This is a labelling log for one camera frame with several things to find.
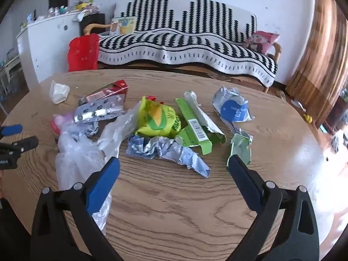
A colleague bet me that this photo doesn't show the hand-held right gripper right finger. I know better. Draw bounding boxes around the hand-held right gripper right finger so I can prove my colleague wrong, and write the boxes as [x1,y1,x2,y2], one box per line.
[227,154,320,261]

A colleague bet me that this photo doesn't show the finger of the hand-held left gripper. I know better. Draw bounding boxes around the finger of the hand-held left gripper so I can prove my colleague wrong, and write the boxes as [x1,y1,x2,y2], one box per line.
[0,135,39,156]
[0,124,23,138]

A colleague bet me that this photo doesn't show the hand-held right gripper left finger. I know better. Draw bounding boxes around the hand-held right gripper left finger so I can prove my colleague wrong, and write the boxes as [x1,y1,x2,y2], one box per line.
[30,156,121,261]

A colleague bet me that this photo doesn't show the green carton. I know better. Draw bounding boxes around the green carton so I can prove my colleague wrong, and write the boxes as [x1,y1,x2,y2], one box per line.
[174,90,227,155]

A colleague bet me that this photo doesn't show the small green wrapper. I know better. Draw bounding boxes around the small green wrapper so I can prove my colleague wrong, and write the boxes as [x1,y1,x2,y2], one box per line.
[226,133,253,167]

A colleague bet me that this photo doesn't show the pink round container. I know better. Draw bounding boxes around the pink round container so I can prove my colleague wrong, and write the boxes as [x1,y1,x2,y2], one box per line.
[50,113,74,136]

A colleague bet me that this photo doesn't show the clear plastic bag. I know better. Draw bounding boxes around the clear plastic bag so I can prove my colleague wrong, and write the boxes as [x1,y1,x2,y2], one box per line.
[56,106,142,236]

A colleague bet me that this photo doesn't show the white tissue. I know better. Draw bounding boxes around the white tissue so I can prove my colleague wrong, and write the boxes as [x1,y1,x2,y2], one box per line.
[49,80,70,104]

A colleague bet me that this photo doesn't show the white side table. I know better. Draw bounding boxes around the white side table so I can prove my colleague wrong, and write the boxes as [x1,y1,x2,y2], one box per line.
[0,54,22,93]

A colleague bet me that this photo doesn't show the silver wrapper with blue circle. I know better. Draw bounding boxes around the silver wrapper with blue circle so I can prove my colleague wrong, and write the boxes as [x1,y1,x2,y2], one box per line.
[212,85,256,142]

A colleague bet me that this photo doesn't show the silver blister pack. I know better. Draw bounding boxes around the silver blister pack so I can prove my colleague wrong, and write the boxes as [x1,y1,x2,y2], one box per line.
[73,94,128,124]

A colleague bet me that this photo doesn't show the yellow green snack wrapper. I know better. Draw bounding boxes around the yellow green snack wrapper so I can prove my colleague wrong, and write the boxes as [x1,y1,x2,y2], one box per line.
[134,96,182,139]

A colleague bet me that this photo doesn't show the white cabinet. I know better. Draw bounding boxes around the white cabinet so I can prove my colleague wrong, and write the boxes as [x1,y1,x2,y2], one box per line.
[16,11,82,83]

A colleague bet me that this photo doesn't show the red carton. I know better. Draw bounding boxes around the red carton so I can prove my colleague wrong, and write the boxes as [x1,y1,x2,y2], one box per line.
[78,80,129,106]

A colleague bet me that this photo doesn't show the red plastic chair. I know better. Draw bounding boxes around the red plastic chair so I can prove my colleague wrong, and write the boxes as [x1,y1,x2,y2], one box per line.
[68,33,100,72]

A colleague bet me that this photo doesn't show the row of small bottles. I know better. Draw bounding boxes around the row of small bottles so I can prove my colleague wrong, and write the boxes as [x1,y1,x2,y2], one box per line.
[26,5,69,23]

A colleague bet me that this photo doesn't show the wooden sofa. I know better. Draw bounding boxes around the wooden sofa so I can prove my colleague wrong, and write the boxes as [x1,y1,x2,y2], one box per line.
[83,23,283,93]

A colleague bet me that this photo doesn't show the black box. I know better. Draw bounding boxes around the black box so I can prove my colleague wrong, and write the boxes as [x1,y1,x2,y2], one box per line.
[79,13,106,36]

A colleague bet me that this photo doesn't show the pink cartoon cushion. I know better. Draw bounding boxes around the pink cartoon cushion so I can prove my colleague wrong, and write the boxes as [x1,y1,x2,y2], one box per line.
[245,31,280,56]

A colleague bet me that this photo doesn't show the brown curtain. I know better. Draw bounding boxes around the brown curtain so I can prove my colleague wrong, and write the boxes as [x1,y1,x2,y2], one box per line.
[285,0,348,125]

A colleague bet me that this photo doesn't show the pile of paper clutter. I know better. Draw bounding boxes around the pile of paper clutter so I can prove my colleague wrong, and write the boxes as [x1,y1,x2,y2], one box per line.
[73,0,100,21]

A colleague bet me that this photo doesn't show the colourful picture book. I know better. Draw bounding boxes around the colourful picture book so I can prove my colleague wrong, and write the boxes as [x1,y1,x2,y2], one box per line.
[110,16,138,36]

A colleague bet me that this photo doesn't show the black white striped sofa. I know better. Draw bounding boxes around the black white striped sofa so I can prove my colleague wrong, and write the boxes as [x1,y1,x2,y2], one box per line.
[96,0,278,87]

